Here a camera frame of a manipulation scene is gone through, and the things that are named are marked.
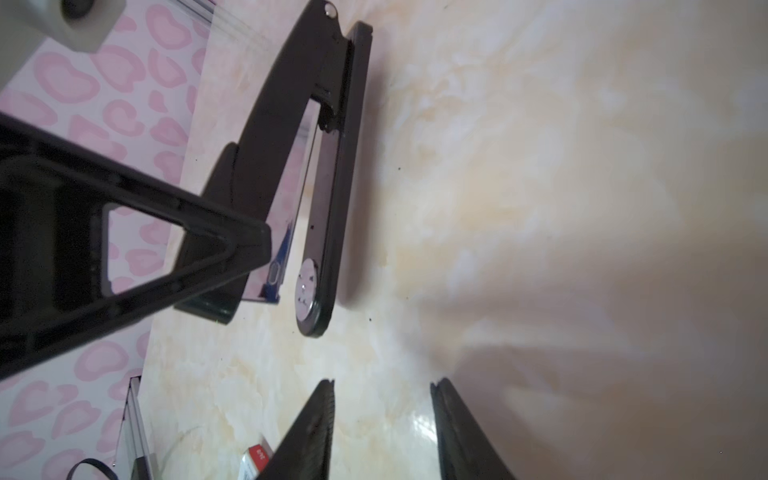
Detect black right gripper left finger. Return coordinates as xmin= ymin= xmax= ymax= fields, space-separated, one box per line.
xmin=258 ymin=379 xmax=335 ymax=480

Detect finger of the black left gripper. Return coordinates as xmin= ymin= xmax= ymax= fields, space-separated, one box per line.
xmin=1 ymin=115 xmax=271 ymax=379

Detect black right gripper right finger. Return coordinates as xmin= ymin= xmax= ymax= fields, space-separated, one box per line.
xmin=430 ymin=378 xmax=515 ymax=480

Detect red white staple box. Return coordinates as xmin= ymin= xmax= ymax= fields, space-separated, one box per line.
xmin=237 ymin=437 xmax=273 ymax=480

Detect aluminium front rail frame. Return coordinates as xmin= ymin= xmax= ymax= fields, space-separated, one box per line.
xmin=113 ymin=376 xmax=160 ymax=480

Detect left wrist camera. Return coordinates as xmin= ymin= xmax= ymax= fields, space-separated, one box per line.
xmin=1 ymin=0 xmax=126 ymax=86

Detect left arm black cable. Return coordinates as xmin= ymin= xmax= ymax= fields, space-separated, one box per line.
xmin=64 ymin=457 xmax=120 ymax=480

